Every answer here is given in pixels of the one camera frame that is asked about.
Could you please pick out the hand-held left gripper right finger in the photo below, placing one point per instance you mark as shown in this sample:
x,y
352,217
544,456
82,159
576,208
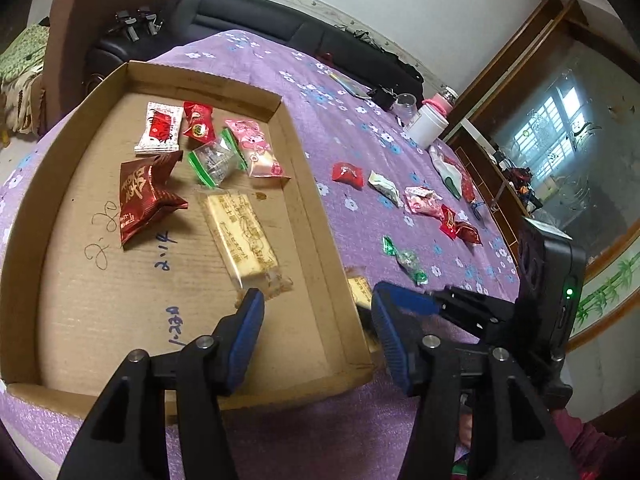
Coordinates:
x,y
395,340

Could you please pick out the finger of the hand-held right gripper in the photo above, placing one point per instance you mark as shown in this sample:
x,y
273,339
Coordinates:
x,y
422,302

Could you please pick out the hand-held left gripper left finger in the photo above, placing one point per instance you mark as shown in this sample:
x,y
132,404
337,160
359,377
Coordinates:
x,y
245,330

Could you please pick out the yellow biscuit packet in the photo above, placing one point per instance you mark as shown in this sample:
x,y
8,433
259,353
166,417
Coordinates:
x,y
359,290
245,245

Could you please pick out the cardboard box tray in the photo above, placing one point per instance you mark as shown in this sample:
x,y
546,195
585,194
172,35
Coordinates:
x,y
100,310

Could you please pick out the dark red snack packet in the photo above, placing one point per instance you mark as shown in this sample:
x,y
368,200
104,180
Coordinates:
x,y
147,195

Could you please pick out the clear green-striped zip bag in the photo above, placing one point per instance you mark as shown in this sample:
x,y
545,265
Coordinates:
x,y
215,160

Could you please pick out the pink cartoon snack packet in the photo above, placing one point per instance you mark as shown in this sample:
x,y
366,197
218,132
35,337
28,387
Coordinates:
x,y
257,147

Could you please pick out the white red-print snack packet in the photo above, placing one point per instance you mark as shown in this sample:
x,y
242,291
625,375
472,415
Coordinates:
x,y
422,202
157,127

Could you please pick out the green foil candy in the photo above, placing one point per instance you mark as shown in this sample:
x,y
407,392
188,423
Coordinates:
x,y
407,260

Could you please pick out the maroon foil snack packet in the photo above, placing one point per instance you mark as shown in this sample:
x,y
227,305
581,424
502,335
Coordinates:
x,y
467,232

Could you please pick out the long red snack packet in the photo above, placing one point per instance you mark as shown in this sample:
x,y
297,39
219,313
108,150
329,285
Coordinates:
x,y
448,222

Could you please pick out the metal phone stand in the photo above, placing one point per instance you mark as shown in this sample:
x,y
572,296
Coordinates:
x,y
482,205

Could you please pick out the red black gadget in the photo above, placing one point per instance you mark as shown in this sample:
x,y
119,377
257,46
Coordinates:
x,y
522,182

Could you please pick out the white green snack packet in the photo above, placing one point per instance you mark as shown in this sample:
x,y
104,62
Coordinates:
x,y
385,187

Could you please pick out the red patterned bag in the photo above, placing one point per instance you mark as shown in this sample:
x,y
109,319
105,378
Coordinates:
x,y
465,185

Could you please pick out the white green-trimmed cloth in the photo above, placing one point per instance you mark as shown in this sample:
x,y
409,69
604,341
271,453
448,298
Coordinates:
x,y
445,167

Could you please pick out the wooden cabinet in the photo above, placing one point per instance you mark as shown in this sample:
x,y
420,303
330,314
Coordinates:
x,y
480,160

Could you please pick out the small red cartoon candy packet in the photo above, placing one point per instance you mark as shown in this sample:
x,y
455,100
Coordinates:
x,y
347,172

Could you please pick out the glass panel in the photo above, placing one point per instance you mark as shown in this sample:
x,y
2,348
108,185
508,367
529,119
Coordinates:
x,y
575,135

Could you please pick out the pink red clothing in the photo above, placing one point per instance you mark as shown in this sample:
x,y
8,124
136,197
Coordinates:
x,y
582,440

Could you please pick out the white plastic jar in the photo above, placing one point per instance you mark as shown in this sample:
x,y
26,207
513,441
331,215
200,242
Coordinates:
x,y
425,122

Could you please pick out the clear glass cup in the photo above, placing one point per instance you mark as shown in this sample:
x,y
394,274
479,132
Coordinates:
x,y
405,105

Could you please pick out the pink bottle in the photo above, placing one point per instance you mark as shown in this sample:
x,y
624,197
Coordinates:
x,y
442,102

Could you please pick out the small black box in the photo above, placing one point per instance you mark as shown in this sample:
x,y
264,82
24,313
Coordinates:
x,y
382,97

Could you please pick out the grey booklet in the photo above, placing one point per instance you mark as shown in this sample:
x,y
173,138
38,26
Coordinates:
x,y
350,85

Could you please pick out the black sofa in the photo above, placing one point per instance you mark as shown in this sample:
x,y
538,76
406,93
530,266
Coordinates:
x,y
240,15

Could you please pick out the black clamps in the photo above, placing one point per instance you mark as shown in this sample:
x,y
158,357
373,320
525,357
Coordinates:
x,y
135,22

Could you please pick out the green floral cushion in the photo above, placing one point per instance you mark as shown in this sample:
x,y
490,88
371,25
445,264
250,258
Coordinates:
x,y
20,65

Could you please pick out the brown chair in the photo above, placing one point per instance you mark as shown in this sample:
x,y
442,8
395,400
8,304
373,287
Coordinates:
x,y
75,20

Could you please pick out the wooden door frame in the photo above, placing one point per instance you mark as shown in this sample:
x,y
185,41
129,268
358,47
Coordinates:
x,y
525,45

